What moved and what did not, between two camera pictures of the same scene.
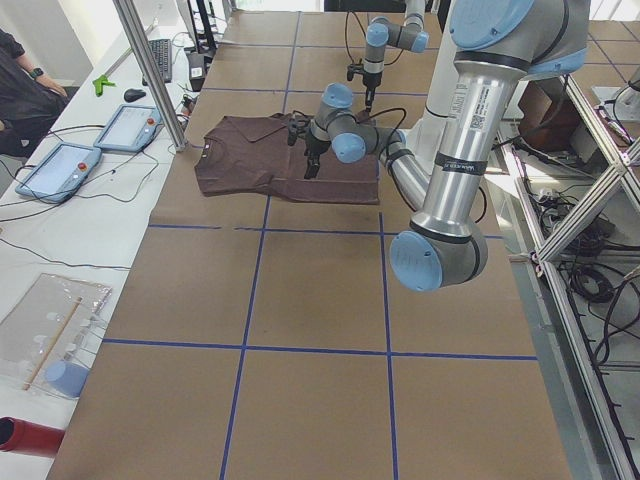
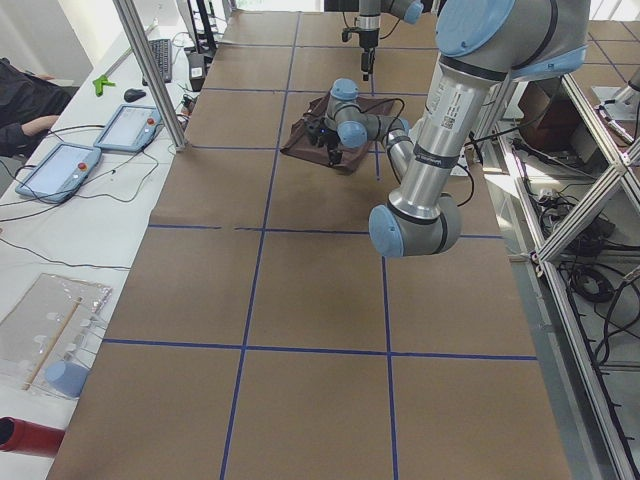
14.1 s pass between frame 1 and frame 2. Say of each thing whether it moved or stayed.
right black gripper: moved
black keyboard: stayed
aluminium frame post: stayed
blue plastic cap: stayed
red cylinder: stayed
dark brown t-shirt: moved
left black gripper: moved
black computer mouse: stayed
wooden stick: stayed
